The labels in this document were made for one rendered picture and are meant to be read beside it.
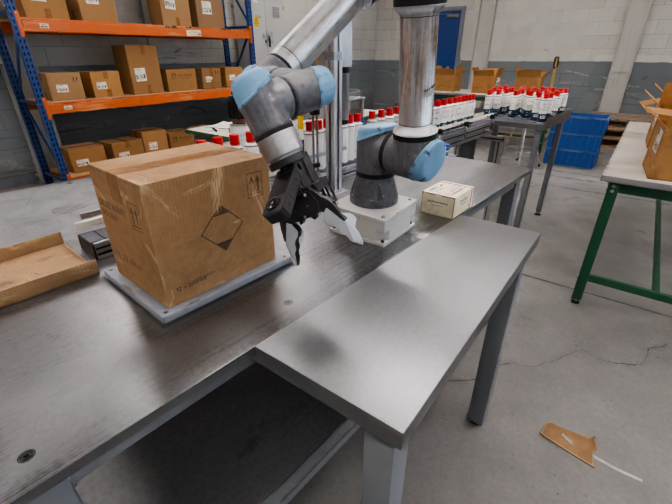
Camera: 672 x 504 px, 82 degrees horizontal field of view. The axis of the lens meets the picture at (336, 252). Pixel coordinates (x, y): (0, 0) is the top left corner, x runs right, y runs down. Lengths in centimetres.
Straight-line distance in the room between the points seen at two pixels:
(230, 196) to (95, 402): 45
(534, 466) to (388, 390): 113
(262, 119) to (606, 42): 823
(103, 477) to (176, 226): 88
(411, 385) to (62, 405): 56
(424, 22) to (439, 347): 68
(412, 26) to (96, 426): 96
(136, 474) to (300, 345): 82
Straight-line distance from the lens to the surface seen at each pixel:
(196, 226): 86
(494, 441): 177
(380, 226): 111
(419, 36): 99
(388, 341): 78
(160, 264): 84
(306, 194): 70
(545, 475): 175
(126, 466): 148
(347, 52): 153
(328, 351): 75
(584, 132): 598
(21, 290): 112
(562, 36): 883
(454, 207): 136
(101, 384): 80
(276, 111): 71
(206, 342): 81
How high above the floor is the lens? 133
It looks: 27 degrees down
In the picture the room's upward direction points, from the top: straight up
